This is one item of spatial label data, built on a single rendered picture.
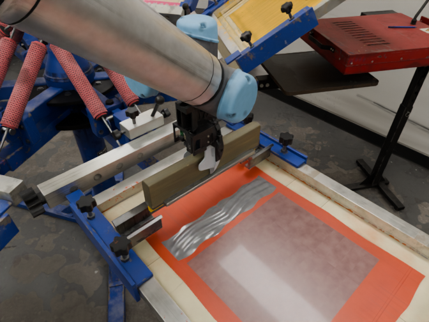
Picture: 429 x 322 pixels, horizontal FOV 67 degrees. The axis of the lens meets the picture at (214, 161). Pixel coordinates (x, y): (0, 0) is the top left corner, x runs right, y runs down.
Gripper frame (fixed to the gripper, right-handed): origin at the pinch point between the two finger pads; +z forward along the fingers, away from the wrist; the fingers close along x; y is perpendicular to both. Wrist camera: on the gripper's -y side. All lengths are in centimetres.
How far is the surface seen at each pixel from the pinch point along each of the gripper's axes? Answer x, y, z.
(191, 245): 8.1, 13.0, 13.3
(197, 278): 15.7, 17.4, 13.7
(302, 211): 20.1, -16.1, 13.6
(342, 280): 37.8, -6.1, 13.7
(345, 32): -25, -108, -2
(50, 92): -79, 11, 7
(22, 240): -119, 46, 109
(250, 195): 6.6, -10.0, 13.2
